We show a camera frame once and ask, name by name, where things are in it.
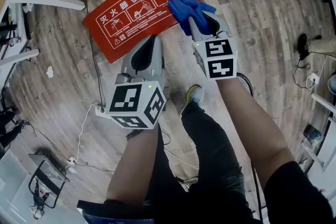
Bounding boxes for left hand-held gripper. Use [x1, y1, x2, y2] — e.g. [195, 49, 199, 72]
[104, 35, 168, 130]

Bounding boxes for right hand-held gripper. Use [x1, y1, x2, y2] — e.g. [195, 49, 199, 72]
[189, 12, 238, 81]

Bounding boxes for blue cloth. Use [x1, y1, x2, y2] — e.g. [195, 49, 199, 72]
[167, 0, 217, 37]

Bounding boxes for red fire extinguisher box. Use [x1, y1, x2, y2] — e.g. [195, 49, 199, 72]
[83, 0, 202, 64]

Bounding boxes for person's left forearm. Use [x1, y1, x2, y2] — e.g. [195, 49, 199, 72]
[106, 124, 160, 203]

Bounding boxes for person's right forearm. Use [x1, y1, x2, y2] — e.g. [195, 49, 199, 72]
[216, 77, 295, 189]

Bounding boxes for person's right shoe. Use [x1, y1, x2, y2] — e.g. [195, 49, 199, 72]
[181, 84, 205, 113]

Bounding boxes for person's black trousers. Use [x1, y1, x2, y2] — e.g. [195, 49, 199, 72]
[145, 101, 253, 224]

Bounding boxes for dark cup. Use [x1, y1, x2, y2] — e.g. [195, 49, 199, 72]
[303, 124, 323, 145]

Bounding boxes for black tablet with blue screen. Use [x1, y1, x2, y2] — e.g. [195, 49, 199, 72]
[76, 199, 159, 224]

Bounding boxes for black wheeled equipment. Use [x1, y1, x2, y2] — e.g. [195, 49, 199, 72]
[0, 107, 29, 149]

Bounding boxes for white metal rack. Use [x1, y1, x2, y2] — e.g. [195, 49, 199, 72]
[306, 93, 336, 182]

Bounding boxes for white storage box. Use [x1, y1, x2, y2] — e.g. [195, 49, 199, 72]
[0, 149, 82, 224]

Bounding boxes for person's black shirt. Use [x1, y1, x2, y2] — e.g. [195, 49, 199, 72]
[263, 161, 334, 224]

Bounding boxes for long black cable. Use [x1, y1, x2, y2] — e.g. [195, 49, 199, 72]
[82, 0, 106, 111]

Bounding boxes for dark wrist strap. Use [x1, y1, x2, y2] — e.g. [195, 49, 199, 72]
[125, 129, 143, 142]

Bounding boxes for white cable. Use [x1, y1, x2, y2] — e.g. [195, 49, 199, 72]
[77, 104, 98, 161]

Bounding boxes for thin black cable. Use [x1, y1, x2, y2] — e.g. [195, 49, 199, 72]
[26, 122, 116, 173]

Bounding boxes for grey box with black frame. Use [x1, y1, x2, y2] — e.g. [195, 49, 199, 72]
[28, 153, 71, 209]

